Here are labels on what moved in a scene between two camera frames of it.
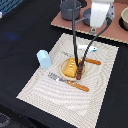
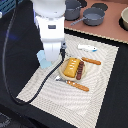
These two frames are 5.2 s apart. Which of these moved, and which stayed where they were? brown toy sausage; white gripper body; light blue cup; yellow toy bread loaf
Moved: white gripper body
Stayed: yellow toy bread loaf; light blue cup; brown toy sausage
